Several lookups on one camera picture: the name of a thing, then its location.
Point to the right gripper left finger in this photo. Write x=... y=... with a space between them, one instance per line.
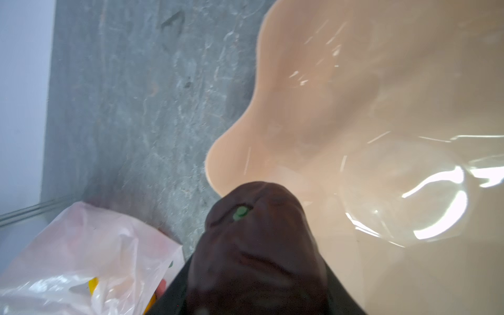
x=173 y=301

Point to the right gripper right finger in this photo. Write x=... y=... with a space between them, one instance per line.
x=338 y=300

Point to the beige wavy fruit plate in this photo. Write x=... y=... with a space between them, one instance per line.
x=385 y=119

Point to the dark purple plum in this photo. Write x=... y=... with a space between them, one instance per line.
x=257 y=255

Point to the pink plastic bag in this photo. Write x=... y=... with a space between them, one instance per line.
x=90 y=260

